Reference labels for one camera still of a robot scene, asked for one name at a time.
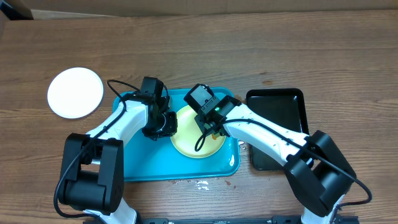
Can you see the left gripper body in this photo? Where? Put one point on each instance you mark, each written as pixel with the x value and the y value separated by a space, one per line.
pixel 166 126

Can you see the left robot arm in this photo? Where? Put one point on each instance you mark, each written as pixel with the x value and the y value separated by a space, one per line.
pixel 91 180

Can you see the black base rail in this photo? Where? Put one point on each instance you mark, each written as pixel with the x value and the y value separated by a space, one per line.
pixel 277 219

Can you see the white plate with stain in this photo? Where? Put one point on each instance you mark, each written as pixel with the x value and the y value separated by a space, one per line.
pixel 75 93

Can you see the black water tray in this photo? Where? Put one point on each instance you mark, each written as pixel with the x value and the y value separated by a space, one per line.
pixel 284 106

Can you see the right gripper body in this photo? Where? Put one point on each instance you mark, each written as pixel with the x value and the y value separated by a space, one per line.
pixel 215 134

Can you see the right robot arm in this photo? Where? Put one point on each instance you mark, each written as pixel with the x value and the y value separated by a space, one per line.
pixel 317 171

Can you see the yellow-green plate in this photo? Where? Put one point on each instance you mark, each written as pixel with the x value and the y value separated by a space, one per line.
pixel 188 133

